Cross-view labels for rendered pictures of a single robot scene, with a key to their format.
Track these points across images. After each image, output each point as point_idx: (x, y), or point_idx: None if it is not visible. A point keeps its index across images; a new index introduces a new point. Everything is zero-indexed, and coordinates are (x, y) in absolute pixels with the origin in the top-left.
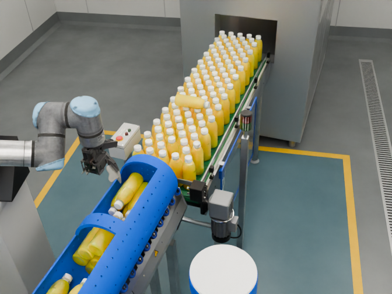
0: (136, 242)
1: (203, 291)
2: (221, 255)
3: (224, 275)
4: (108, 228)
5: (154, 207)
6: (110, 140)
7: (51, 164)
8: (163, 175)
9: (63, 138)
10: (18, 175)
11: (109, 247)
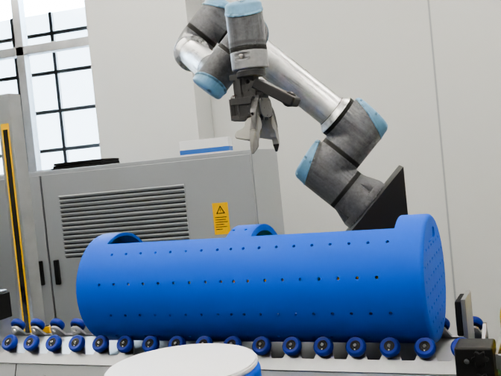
0: (230, 272)
1: (139, 355)
2: (224, 359)
3: (170, 365)
4: (232, 229)
5: (311, 263)
6: (286, 91)
7: (195, 74)
8: (389, 242)
9: (227, 54)
10: (376, 222)
11: (199, 240)
